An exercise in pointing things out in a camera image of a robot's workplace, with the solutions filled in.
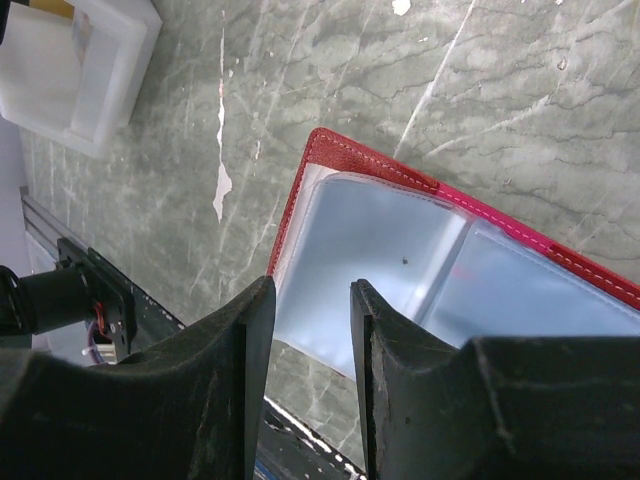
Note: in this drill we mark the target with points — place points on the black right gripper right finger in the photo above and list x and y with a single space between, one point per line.
496 408

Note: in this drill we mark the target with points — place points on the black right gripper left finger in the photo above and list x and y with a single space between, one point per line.
187 407

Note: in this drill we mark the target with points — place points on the red card holder wallet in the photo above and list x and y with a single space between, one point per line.
452 264

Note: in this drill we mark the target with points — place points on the orange credit card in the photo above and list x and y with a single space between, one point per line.
57 7

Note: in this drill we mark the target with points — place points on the white card tray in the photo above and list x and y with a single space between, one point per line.
75 80

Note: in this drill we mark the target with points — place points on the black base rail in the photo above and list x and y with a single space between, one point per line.
286 447

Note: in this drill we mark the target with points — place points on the aluminium frame rail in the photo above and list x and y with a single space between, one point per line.
43 227

